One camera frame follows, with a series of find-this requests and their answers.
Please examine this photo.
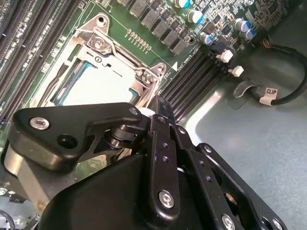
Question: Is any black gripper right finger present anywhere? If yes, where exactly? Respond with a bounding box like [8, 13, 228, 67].
[165, 102, 288, 230]

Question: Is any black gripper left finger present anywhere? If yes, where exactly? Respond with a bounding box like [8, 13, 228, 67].
[1, 95, 182, 218]

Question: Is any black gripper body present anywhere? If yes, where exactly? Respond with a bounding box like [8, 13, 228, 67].
[38, 153, 216, 230]

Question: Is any metal socket cover frame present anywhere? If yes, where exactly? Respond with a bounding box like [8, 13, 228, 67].
[47, 42, 156, 106]

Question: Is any silver CPU green substrate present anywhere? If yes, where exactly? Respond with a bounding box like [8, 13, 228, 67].
[51, 59, 142, 107]

